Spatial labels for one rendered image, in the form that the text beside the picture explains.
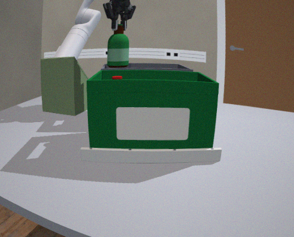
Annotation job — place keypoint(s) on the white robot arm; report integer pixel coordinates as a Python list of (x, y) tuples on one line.
[(79, 34)]

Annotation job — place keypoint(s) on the green crate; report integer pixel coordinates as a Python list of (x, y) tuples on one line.
[(155, 110)]

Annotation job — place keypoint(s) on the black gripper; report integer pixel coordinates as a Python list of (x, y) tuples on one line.
[(115, 7)]

